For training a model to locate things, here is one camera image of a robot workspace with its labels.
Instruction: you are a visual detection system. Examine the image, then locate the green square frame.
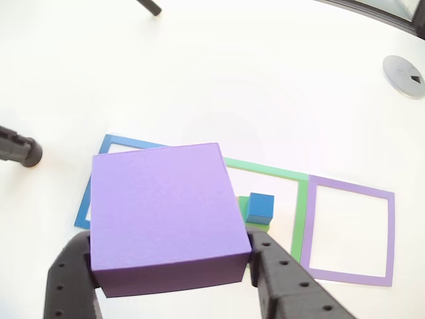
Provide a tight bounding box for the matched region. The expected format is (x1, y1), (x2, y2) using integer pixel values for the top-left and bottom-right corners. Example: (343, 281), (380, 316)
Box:
(222, 157), (310, 264)

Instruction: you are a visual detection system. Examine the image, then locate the round silver cable grommet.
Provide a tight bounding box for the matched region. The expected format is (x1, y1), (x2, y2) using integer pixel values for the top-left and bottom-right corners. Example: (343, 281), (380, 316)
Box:
(382, 55), (425, 100)

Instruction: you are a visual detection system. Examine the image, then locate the small blue cube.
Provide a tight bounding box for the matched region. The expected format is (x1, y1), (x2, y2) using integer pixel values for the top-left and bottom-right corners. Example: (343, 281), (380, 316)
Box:
(244, 192), (276, 225)

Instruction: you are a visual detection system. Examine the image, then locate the green block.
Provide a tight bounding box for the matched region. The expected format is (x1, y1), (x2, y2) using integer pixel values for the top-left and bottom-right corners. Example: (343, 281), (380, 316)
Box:
(237, 195), (272, 233)

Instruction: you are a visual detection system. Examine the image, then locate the purple block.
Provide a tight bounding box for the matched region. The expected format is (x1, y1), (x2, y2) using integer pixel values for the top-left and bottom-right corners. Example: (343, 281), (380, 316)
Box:
(90, 142), (253, 299)

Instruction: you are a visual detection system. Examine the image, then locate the purple square frame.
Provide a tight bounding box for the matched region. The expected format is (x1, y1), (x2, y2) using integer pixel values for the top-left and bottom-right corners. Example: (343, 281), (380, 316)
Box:
(300, 174), (396, 288)

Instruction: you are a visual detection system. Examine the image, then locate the thin black rod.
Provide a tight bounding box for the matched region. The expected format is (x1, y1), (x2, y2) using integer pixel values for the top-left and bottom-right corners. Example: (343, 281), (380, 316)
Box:
(137, 0), (163, 17)

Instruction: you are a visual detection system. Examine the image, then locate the blue square frame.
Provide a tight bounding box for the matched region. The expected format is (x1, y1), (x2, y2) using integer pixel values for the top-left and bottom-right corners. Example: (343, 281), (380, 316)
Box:
(73, 134), (172, 231)

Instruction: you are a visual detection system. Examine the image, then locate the black camera tripod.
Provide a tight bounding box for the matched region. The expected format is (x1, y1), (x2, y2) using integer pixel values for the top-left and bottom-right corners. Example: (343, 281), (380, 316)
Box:
(0, 125), (44, 169)

